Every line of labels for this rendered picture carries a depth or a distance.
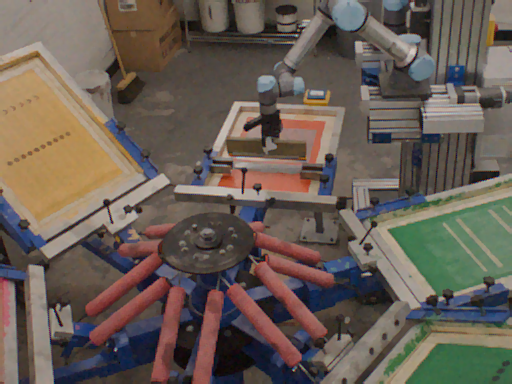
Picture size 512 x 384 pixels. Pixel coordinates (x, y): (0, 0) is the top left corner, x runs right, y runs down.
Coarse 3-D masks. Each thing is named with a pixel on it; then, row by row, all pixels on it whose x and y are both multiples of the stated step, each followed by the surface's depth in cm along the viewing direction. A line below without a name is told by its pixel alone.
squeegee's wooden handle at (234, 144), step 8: (232, 144) 305; (240, 144) 304; (248, 144) 303; (256, 144) 302; (280, 144) 300; (288, 144) 299; (296, 144) 299; (304, 144) 298; (232, 152) 307; (240, 152) 306; (248, 152) 305; (256, 152) 305; (264, 152) 304; (272, 152) 303; (280, 152) 302; (288, 152) 302; (296, 152) 301; (304, 152) 300
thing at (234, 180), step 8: (248, 120) 353; (256, 128) 346; (240, 136) 340; (248, 136) 340; (256, 136) 339; (280, 136) 339; (240, 160) 323; (248, 160) 322; (256, 160) 322; (264, 160) 322; (272, 160) 321; (224, 176) 312; (232, 176) 312; (240, 176) 312; (248, 176) 311; (256, 176) 311; (264, 176) 311; (224, 184) 307; (232, 184) 307; (240, 184) 306; (248, 184) 306; (264, 184) 306
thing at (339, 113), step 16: (240, 112) 360; (256, 112) 359; (288, 112) 356; (304, 112) 354; (320, 112) 353; (336, 112) 350; (224, 128) 340; (336, 128) 336; (224, 144) 332; (336, 144) 324; (208, 176) 308
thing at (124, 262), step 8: (0, 224) 291; (8, 232) 286; (88, 240) 284; (96, 240) 283; (88, 248) 285; (96, 248) 279; (104, 248) 279; (104, 256) 278; (112, 256) 275; (120, 256) 275; (112, 264) 276; (120, 264) 271; (128, 264) 270
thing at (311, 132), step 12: (288, 120) 351; (300, 120) 350; (288, 132) 341; (300, 132) 341; (312, 132) 340; (312, 144) 331; (312, 156) 323; (276, 180) 308; (288, 180) 307; (300, 180) 307
